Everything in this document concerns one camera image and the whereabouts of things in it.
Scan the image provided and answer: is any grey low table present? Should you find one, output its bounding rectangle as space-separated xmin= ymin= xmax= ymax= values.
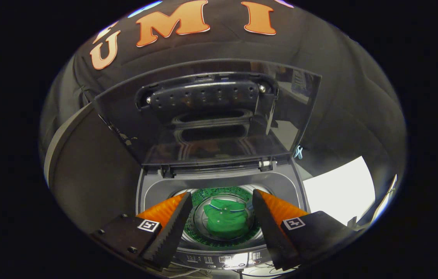
xmin=44 ymin=102 xmax=142 ymax=235

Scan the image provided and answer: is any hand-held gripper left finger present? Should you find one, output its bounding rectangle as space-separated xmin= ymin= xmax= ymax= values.
xmin=90 ymin=191 xmax=193 ymax=271

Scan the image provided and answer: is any dark glass washing machine lid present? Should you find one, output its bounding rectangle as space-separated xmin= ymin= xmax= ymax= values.
xmin=93 ymin=59 xmax=322 ymax=167

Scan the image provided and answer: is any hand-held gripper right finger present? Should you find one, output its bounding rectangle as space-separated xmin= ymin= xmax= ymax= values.
xmin=252 ymin=189 xmax=359 ymax=271

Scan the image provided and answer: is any green polo shirt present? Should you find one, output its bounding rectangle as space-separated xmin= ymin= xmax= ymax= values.
xmin=203 ymin=198 xmax=250 ymax=239

